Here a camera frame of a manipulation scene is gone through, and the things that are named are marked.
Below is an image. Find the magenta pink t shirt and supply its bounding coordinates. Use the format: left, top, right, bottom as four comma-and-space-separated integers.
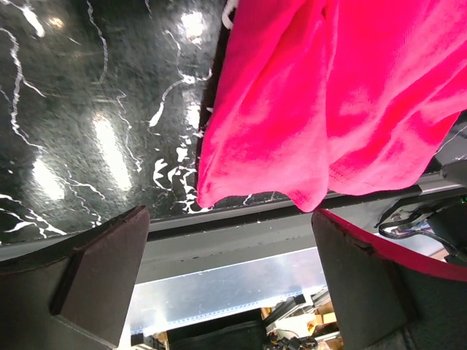
197, 1, 466, 211

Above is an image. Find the aluminium frame rail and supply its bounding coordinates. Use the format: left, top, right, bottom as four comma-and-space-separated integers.
0, 182, 467, 329

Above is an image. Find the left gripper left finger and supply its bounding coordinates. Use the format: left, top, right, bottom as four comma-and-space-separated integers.
1, 206, 150, 349

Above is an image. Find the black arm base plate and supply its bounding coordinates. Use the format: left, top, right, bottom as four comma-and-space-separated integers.
317, 185, 467, 234

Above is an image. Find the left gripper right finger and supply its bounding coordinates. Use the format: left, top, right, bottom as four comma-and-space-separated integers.
312, 210, 466, 349

